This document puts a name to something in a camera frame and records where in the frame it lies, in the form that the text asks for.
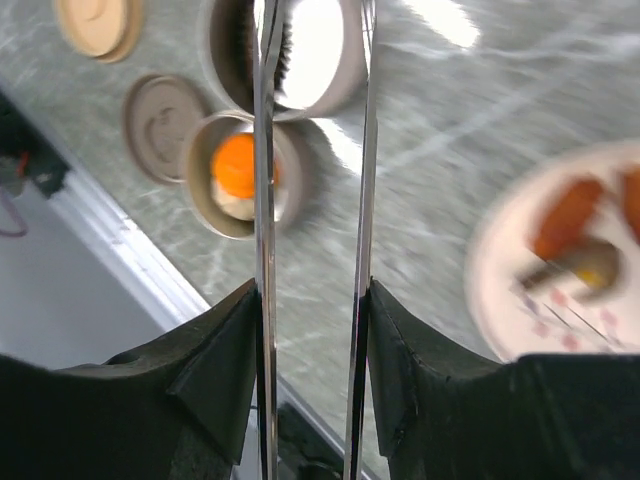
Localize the black sea cucumber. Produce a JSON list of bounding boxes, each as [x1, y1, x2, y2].
[[231, 1, 291, 94]]

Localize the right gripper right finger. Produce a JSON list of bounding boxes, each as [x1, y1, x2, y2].
[[368, 282, 639, 479]]

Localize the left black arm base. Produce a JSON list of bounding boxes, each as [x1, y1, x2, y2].
[[1, 94, 70, 198]]

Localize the metal tongs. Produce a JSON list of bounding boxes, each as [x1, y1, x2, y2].
[[252, 1, 378, 479]]

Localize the brown round lid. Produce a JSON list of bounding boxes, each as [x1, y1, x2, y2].
[[121, 74, 210, 185]]

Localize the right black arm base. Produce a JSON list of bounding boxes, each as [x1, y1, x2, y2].
[[278, 403, 343, 480]]

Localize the aluminium rail frame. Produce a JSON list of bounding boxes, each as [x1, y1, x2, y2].
[[0, 79, 391, 480]]

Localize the pink white plate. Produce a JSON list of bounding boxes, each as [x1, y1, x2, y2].
[[465, 140, 639, 361]]

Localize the white steamed bun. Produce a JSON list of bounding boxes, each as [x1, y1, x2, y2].
[[211, 178, 255, 221]]

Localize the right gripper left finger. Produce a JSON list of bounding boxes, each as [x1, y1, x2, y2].
[[1, 281, 259, 479]]

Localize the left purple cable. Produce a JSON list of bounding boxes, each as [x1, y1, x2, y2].
[[0, 187, 29, 239]]

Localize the beige round lid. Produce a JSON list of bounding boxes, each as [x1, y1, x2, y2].
[[53, 0, 145, 63]]

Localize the brown steel lunch container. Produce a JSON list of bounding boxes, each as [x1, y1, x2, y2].
[[181, 111, 313, 240]]

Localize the orange sweet potato piece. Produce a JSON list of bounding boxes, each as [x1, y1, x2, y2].
[[210, 133, 256, 195]]

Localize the beige steel lunch container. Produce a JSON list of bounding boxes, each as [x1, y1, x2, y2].
[[198, 1, 365, 122]]

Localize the fried brown food piece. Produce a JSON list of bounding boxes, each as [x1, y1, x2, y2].
[[531, 177, 605, 261]]

